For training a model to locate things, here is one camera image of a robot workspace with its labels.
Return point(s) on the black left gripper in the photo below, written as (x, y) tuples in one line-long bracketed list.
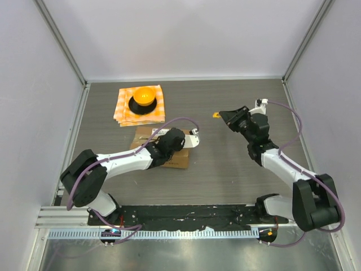
[(181, 146)]

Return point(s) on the orange bowl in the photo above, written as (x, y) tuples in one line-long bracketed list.
[(144, 96)]

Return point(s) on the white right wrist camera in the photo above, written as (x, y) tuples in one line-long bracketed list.
[(260, 107)]

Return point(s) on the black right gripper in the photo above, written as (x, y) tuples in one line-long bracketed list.
[(232, 117)]

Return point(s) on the white slotted cable duct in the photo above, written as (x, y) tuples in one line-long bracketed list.
[(103, 233)]

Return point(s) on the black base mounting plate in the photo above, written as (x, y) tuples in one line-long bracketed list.
[(222, 217)]

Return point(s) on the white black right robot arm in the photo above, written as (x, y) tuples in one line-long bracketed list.
[(314, 203)]

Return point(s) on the orange checkered cloth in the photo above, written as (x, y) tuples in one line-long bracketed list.
[(125, 117)]

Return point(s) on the brown cardboard express box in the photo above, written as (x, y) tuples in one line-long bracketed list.
[(179, 160)]

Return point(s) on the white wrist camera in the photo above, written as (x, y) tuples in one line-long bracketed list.
[(260, 107), (192, 138)]

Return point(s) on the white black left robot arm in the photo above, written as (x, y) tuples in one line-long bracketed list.
[(84, 178)]

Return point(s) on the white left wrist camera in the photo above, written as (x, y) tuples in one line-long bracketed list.
[(192, 138)]

